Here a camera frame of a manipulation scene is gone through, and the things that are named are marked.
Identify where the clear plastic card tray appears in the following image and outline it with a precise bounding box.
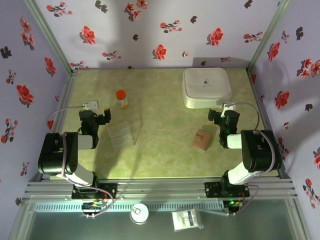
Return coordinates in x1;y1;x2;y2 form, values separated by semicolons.
107;121;136;152

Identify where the brown leather card holder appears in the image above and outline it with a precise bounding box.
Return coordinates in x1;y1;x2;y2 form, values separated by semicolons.
191;128;213;153

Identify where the orange pill bottle red cap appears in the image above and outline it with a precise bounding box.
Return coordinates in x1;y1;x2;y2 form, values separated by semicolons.
115;89;130;109

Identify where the white zip pouch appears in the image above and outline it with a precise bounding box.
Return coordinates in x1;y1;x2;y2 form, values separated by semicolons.
181;67;233;110

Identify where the small circuit board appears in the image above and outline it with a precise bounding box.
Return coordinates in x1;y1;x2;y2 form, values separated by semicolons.
82;199;107;218
223;199;244;216

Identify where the white tin can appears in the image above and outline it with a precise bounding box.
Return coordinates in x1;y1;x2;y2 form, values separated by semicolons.
129;203;150;224

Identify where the white plastic packet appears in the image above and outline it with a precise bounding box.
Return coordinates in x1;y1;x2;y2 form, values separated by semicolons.
171;209;205;231

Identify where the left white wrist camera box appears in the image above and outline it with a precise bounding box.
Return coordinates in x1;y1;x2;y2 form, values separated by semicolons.
84;100;99;111

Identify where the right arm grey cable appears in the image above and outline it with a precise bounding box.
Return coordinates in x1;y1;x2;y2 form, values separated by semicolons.
226;102;276;217

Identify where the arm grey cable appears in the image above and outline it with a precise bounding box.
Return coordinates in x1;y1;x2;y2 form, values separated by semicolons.
226;102;276;217
46;106;116;218

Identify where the left arm grey cable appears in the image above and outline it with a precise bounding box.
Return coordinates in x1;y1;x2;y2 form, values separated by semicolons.
46;106;116;218

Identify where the aluminium side rail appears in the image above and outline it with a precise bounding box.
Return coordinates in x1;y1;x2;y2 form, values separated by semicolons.
29;69;79;182
246;68;292;180

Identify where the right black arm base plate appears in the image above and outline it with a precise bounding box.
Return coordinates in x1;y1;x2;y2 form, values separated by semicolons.
204;181;250;198

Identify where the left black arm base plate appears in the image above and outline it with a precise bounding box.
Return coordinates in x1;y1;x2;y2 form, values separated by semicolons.
71;182;118;200

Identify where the aluminium front frame rail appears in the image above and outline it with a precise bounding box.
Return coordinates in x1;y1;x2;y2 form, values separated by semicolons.
21;177;299;201

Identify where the aluminium corner post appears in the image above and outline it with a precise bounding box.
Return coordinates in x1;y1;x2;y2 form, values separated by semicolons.
23;0;79;76
246;0;293;73

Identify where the slotted grey cable duct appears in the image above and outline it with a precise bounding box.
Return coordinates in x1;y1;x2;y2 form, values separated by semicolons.
33;201;227;213

